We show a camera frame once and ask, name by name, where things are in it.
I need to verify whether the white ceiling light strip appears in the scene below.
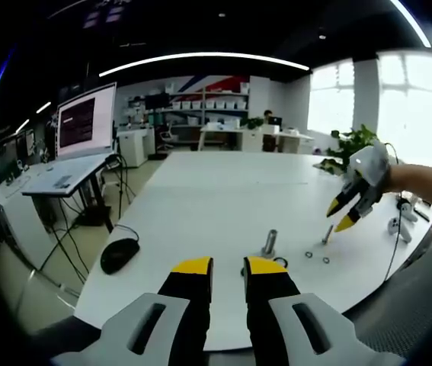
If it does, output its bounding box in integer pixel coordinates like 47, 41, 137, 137
389, 0, 432, 49
98, 52, 311, 78

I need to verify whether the black mouse cable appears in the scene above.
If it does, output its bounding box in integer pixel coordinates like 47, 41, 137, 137
112, 223, 140, 243

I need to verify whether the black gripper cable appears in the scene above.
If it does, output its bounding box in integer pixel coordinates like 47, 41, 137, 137
382, 141, 405, 283

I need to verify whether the grey mesh office chair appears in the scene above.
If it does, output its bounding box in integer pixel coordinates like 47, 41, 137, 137
343, 213, 432, 366

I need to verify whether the white clamp device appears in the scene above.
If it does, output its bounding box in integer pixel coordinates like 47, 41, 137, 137
386, 217, 413, 244

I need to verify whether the small green desk plant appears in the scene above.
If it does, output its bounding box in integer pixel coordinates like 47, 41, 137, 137
240, 116, 265, 130

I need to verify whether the large threaded steel stud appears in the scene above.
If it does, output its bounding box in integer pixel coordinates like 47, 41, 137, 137
260, 228, 279, 257

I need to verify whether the white office desk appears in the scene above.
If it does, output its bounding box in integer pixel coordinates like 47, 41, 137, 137
198, 124, 315, 153

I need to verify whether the black wall screen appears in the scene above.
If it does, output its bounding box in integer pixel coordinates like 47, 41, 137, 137
144, 93, 171, 110

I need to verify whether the white handheld controller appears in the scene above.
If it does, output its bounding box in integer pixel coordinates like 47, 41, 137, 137
396, 201, 419, 223

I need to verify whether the standing desk with black legs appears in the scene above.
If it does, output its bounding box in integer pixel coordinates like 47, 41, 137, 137
21, 152, 120, 233

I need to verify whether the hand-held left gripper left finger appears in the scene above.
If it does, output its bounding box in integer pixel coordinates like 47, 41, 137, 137
50, 256, 215, 366

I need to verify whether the large potted green plant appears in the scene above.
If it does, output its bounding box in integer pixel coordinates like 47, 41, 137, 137
312, 124, 382, 176

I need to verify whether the black computer mouse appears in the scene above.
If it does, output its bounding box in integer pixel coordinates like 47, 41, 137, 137
100, 237, 141, 275

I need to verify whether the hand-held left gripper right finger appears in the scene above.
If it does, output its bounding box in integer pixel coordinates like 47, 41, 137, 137
242, 255, 406, 366

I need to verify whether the white cabinet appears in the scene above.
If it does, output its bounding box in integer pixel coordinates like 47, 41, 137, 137
117, 127, 155, 169

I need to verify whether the large computer monitor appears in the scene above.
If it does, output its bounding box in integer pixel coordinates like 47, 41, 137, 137
54, 82, 118, 159

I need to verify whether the shelf with white bins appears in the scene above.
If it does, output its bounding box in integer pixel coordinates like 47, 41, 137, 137
168, 78, 251, 127

